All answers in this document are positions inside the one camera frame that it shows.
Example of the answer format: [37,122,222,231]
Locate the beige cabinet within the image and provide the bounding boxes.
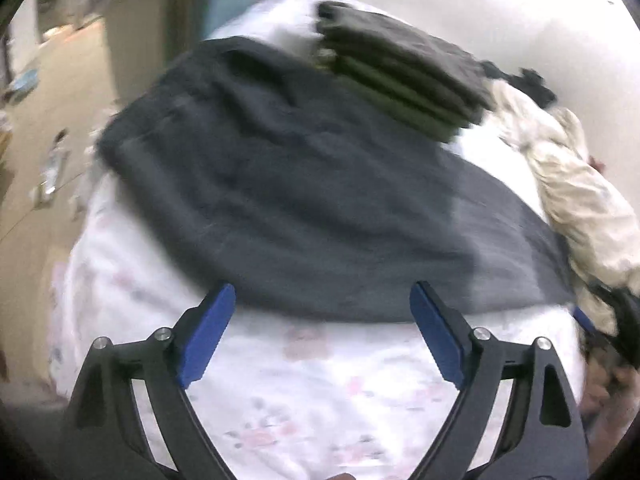
[102,0,171,111]

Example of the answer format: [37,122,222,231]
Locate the white floral bed sheet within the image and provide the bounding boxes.
[50,0,588,480]

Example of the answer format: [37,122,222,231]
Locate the clear plastic bottle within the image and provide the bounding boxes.
[39,130,71,203]

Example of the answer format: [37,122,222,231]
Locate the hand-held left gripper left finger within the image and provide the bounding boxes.
[57,282,238,480]

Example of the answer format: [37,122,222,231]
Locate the blue cloth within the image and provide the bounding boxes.
[7,69,42,98]

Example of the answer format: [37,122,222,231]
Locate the crumpled cream cloth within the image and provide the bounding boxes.
[487,80,640,336]

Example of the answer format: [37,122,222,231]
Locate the black crumpled cloth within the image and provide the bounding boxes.
[482,60,558,108]

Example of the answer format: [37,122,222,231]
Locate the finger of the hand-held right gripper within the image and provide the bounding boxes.
[571,304,599,337]

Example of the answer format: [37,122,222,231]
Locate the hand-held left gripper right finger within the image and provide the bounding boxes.
[407,281,591,480]

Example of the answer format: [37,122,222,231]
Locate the stack of folded green pants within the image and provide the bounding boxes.
[315,0,496,143]

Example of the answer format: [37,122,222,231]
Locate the grey pants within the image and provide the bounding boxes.
[97,35,576,323]

